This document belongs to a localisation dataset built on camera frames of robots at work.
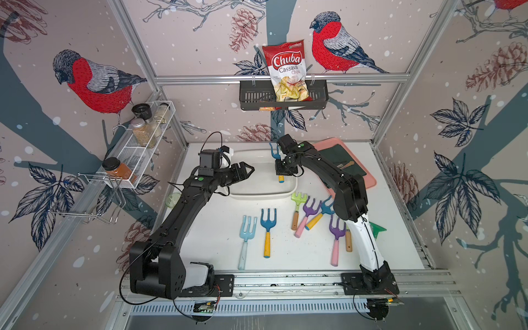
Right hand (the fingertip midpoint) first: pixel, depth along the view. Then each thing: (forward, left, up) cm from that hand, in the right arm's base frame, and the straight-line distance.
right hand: (276, 172), depth 97 cm
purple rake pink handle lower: (-24, -27, -9) cm, 37 cm away
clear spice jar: (+11, +49, +26) cm, 57 cm away
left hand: (-9, +10, +15) cm, 20 cm away
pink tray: (+4, -49, -10) cm, 50 cm away
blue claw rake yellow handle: (-4, -2, +1) cm, 5 cm away
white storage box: (0, +7, -9) cm, 12 cm away
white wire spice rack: (-11, +53, +22) cm, 58 cm away
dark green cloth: (+20, -36, -10) cm, 42 cm away
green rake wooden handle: (-9, -10, -9) cm, 16 cm away
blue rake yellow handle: (-22, +3, -9) cm, 24 cm away
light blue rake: (-27, +12, -9) cm, 31 cm away
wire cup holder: (-30, +53, +25) cm, 66 cm away
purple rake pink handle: (-15, -15, -9) cm, 23 cm away
